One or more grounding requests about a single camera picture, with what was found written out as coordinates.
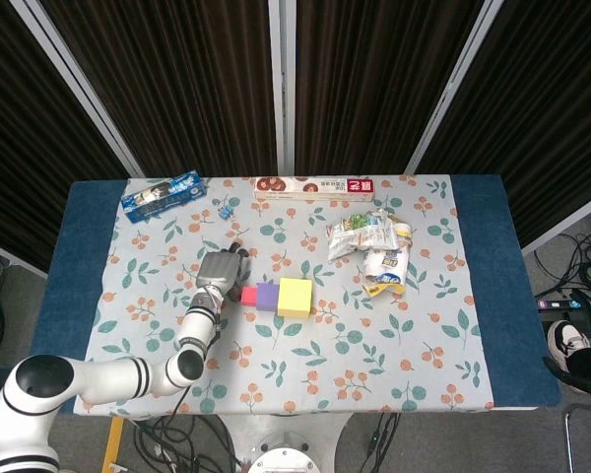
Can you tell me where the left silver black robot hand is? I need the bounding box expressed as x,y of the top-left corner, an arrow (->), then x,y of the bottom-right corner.
195,241 -> 252,302

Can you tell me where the medium purple cube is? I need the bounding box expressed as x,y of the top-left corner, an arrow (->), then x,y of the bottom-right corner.
255,282 -> 281,311

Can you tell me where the large yellow cube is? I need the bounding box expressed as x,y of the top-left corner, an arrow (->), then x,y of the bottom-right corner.
277,277 -> 314,318

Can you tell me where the floral print tablecloth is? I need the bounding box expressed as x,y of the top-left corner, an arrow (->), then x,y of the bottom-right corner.
72,172 -> 496,415

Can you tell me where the blue cookie box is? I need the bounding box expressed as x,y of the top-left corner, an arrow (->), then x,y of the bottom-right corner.
120,169 -> 208,224

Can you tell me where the long white red wrap box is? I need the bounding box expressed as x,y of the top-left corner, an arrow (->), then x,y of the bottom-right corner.
253,175 -> 376,202

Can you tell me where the crumpled silver snack bag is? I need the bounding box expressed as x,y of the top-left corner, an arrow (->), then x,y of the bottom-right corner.
326,209 -> 400,262

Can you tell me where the crumpled white blue package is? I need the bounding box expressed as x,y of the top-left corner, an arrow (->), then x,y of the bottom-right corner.
361,221 -> 415,297

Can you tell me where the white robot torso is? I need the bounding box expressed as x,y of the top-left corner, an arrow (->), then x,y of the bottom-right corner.
216,412 -> 354,473

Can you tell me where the dark ribbed partition panel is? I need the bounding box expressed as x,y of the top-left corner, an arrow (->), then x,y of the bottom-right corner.
418,0 -> 591,255
38,0 -> 280,178
0,0 -> 129,277
295,0 -> 484,176

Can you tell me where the yellow floor bar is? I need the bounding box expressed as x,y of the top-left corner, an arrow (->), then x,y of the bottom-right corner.
102,417 -> 125,473

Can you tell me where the dark blue table mat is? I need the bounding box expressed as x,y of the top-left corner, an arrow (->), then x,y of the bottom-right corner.
29,174 -> 562,415

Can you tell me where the black power strip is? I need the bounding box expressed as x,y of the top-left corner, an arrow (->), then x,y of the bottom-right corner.
534,294 -> 588,312

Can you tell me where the white black sneaker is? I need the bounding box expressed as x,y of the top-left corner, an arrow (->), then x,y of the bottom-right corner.
546,319 -> 591,372

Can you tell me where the black trouser leg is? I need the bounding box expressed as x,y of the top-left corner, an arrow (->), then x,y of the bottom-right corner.
542,344 -> 591,401

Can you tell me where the metal chair leg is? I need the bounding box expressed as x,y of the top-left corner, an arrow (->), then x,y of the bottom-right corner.
563,402 -> 591,473

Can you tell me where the white partition post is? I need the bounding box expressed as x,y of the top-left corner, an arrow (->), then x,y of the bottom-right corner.
9,0 -> 144,178
406,0 -> 496,173
268,0 -> 296,176

